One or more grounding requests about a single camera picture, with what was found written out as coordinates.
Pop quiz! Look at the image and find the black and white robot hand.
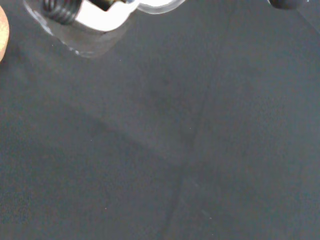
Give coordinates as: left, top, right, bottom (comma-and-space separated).
41, 0, 306, 32

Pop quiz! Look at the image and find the black bench cloth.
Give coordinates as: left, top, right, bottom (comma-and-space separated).
0, 0, 320, 240

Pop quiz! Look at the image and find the cork ring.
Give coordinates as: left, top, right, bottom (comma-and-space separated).
0, 4, 10, 63

